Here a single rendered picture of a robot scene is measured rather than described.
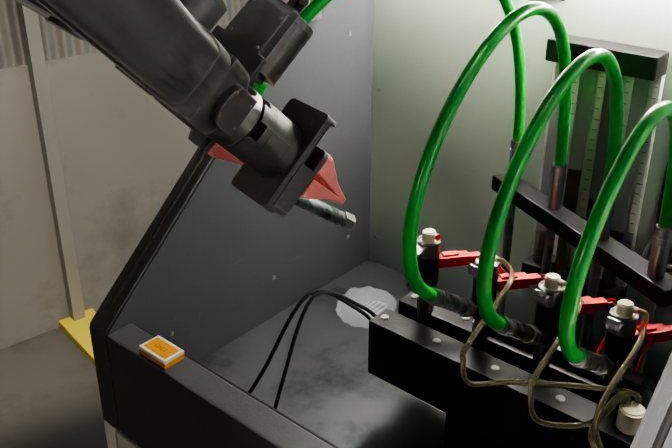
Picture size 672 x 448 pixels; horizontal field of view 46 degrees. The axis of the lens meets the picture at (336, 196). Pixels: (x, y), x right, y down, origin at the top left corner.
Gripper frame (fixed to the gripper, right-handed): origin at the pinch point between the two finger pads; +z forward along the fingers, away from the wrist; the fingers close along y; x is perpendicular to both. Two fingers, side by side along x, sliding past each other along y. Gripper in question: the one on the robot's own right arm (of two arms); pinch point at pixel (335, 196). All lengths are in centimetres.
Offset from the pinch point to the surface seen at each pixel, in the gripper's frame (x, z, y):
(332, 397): 12.2, 32.0, -21.0
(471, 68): -6.5, -1.2, 16.9
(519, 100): 7.8, 23.5, 25.1
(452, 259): 1.3, 22.5, 2.8
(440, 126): -7.6, -1.3, 10.5
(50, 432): 128, 80, -91
